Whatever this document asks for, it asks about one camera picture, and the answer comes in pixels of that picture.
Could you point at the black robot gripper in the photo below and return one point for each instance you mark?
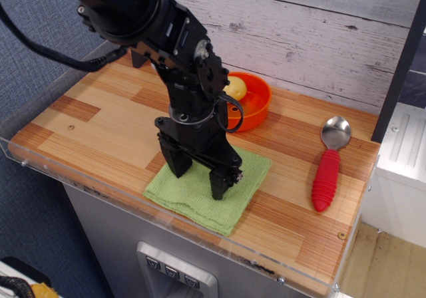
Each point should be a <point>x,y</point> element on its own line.
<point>204,142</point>

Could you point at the green cloth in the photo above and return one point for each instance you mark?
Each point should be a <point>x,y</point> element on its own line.
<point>191,195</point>

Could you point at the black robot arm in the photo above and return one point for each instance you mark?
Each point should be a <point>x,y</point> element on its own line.
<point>176,43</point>

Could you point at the clear acrylic table guard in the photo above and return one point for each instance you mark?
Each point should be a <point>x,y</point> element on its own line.
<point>101,137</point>

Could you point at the yellow toy potato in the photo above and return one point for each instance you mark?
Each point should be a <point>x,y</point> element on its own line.
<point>236,88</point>

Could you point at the grey cabinet with button panel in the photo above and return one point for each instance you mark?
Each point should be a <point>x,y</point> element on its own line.
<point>140,257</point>

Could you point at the white ridged appliance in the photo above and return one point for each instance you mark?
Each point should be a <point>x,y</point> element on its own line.
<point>395,198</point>

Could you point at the yellow object at corner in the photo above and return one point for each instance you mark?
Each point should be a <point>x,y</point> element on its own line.
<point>41,290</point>

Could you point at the orange pan with grey handle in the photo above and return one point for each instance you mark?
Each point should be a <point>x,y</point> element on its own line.
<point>256,102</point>

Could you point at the dark grey left post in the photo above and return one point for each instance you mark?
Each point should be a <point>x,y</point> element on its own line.
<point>138,60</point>

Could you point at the dark grey post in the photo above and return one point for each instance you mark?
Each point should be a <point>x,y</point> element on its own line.
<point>407,55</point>
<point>138,60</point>

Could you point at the metal spoon with red handle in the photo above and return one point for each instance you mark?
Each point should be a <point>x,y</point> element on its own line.
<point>336,134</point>

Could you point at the dark grey right post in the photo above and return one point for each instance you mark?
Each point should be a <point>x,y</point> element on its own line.
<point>407,55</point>

